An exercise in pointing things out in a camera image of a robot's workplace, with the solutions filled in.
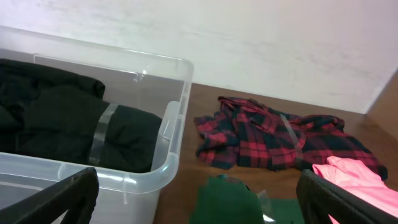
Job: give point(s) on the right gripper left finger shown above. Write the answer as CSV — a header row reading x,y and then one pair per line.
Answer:
x,y
73,197

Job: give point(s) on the red plaid flannel shirt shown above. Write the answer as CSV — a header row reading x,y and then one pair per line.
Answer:
x,y
246,133

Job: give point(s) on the large black garment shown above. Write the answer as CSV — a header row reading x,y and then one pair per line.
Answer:
x,y
37,77

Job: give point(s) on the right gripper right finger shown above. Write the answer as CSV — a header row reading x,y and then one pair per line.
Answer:
x,y
321,201

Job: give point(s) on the dark green folded garment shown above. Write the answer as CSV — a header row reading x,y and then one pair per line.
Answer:
x,y
226,200

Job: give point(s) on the clear plastic storage bin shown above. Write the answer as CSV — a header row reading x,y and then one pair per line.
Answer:
x,y
152,83

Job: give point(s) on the black garment with tape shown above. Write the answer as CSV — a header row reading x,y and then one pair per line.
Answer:
x,y
124,140

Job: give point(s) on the pink garment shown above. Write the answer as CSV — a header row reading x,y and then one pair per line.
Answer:
x,y
354,177

